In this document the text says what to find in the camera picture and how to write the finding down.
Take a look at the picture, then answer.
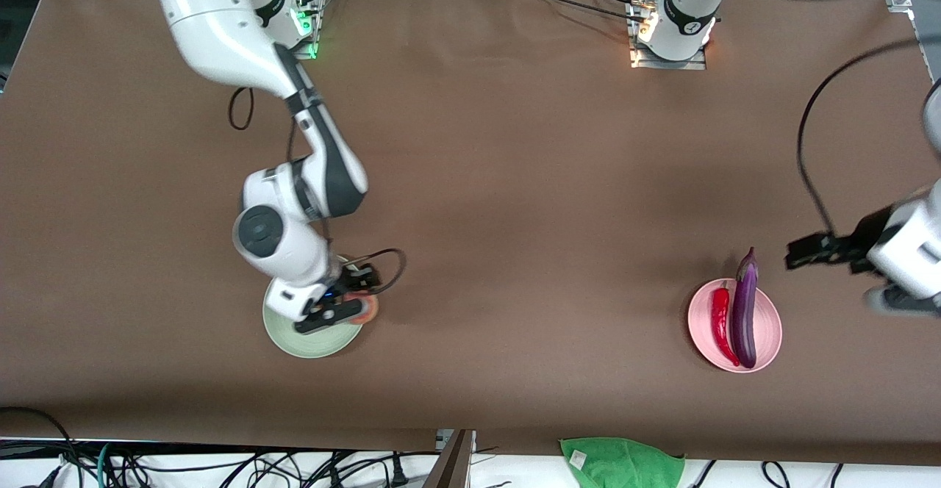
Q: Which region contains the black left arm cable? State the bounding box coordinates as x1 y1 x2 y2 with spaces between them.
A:
798 40 920 239

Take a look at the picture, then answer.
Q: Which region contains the yellow pink peach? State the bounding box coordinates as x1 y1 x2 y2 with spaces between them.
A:
344 293 380 326

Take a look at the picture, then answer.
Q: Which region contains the red chili pepper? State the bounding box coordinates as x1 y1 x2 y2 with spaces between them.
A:
710 281 740 367

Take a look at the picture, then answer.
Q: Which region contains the long black table cable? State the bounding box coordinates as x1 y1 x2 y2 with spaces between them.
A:
507 0 648 20

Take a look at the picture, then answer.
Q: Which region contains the pink plate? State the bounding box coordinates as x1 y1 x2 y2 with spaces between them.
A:
687 278 783 373

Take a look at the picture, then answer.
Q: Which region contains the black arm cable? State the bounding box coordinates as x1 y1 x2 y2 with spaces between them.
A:
798 40 920 239
229 87 407 305

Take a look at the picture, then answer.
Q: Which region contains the brown table cover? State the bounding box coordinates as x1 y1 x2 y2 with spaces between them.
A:
0 0 941 467

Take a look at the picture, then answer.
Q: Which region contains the purple eggplant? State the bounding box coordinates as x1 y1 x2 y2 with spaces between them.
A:
731 247 759 369

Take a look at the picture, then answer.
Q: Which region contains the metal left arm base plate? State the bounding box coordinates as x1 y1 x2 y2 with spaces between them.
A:
629 0 708 71

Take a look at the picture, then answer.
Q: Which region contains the green cloth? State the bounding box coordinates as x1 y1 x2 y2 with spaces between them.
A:
559 437 686 488

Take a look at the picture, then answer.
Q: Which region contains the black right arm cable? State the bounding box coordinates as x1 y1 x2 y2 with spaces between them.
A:
229 87 407 305

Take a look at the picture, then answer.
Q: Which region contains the light green plate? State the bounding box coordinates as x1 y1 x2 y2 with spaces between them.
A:
262 253 368 359

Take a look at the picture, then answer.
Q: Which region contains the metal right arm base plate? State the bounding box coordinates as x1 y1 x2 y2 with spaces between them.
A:
290 0 324 60

